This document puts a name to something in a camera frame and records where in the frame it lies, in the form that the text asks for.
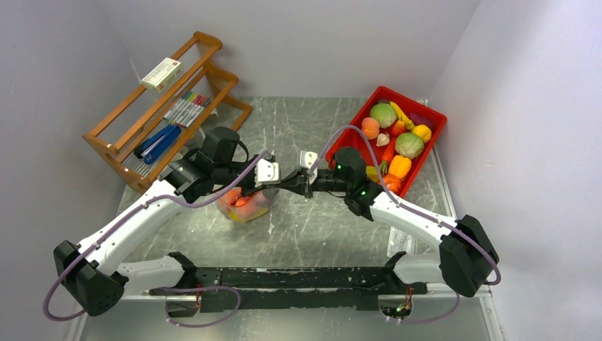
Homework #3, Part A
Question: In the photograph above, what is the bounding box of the white garlic toy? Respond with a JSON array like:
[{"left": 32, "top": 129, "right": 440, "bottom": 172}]
[{"left": 376, "top": 133, "right": 390, "bottom": 147}]

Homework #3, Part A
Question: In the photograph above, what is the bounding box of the bundle of coloured markers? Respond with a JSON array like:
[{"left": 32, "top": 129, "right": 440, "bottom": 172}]
[{"left": 163, "top": 90, "right": 212, "bottom": 127}]

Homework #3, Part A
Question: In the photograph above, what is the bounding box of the yellow mango toy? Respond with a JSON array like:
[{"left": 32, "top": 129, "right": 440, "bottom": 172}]
[{"left": 226, "top": 208, "right": 268, "bottom": 223}]

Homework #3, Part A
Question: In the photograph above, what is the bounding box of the orange bell pepper toy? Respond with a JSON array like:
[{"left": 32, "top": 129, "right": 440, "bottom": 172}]
[{"left": 388, "top": 155, "right": 412, "bottom": 180}]

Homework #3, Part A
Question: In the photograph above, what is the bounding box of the yellow green starfruit toy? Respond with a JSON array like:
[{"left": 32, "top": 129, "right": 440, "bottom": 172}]
[{"left": 366, "top": 166, "right": 381, "bottom": 183}]

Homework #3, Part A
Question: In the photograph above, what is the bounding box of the green cabbage toy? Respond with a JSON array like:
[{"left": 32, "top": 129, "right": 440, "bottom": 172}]
[
  {"left": 395, "top": 132, "right": 425, "bottom": 159},
  {"left": 370, "top": 103, "right": 398, "bottom": 129}
]

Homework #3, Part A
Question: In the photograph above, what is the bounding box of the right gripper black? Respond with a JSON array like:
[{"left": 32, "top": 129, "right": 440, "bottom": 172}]
[{"left": 277, "top": 169, "right": 351, "bottom": 200}]

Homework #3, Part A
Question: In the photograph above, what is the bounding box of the orange fruit toy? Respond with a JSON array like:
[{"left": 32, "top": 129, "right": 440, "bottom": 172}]
[{"left": 217, "top": 190, "right": 238, "bottom": 210}]

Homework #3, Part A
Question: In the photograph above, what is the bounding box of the watermelon slice toy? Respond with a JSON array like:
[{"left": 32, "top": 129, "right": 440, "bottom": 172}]
[{"left": 234, "top": 192, "right": 260, "bottom": 210}]

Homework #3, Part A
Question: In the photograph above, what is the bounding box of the red plastic food bin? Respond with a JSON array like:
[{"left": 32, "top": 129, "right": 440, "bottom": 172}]
[{"left": 325, "top": 86, "right": 447, "bottom": 197}]

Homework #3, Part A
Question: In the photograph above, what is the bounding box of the blue stapler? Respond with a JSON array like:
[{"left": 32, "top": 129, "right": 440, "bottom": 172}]
[{"left": 133, "top": 124, "right": 182, "bottom": 165}]

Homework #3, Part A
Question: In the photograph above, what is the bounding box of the peach toy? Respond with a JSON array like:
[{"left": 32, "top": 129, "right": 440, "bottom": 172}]
[{"left": 361, "top": 117, "right": 381, "bottom": 140}]

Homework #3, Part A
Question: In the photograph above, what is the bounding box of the wooden shelf rack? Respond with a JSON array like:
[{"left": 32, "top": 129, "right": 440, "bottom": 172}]
[{"left": 83, "top": 31, "right": 252, "bottom": 193}]

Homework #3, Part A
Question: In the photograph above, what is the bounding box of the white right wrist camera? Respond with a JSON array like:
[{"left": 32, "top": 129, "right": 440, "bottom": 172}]
[{"left": 298, "top": 150, "right": 319, "bottom": 178}]

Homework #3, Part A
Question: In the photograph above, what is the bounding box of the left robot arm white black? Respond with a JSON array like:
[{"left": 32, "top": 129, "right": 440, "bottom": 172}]
[{"left": 43, "top": 126, "right": 270, "bottom": 321}]

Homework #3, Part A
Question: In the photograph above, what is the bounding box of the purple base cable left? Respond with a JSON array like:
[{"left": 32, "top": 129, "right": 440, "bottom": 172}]
[{"left": 155, "top": 286, "right": 243, "bottom": 330}]

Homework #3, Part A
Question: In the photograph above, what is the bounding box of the white box on top shelf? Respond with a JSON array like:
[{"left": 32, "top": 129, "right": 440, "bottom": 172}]
[{"left": 141, "top": 58, "right": 183, "bottom": 94}]

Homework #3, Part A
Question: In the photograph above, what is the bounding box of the orange carrot toy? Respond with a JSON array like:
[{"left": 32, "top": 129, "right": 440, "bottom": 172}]
[{"left": 379, "top": 139, "right": 395, "bottom": 176}]

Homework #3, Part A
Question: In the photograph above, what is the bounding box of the yellow bell pepper toy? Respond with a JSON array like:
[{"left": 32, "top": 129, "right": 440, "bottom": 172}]
[{"left": 411, "top": 124, "right": 432, "bottom": 144}]

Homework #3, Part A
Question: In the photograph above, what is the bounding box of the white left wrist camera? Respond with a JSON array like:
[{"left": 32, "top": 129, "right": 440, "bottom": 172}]
[{"left": 255, "top": 158, "right": 281, "bottom": 187}]

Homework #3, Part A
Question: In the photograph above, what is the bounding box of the clear zip top bag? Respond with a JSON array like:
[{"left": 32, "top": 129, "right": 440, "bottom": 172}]
[{"left": 216, "top": 188, "right": 279, "bottom": 223}]

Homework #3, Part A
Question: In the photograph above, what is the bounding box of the banana toy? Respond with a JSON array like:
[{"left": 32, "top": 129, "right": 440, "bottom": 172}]
[{"left": 389, "top": 101, "right": 415, "bottom": 130}]

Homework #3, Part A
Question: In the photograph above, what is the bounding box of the purple eggplant toy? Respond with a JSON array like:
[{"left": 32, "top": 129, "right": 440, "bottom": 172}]
[{"left": 408, "top": 112, "right": 435, "bottom": 130}]

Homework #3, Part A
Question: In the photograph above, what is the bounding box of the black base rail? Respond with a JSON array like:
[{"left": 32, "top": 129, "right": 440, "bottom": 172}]
[{"left": 174, "top": 266, "right": 427, "bottom": 313}]

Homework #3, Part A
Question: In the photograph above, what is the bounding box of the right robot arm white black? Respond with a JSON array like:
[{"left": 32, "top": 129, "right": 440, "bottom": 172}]
[{"left": 277, "top": 147, "right": 499, "bottom": 297}]

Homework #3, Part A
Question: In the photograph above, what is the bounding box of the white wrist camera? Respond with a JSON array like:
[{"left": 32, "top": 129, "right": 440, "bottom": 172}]
[
  {"left": 298, "top": 150, "right": 319, "bottom": 178},
  {"left": 255, "top": 158, "right": 281, "bottom": 187}
]

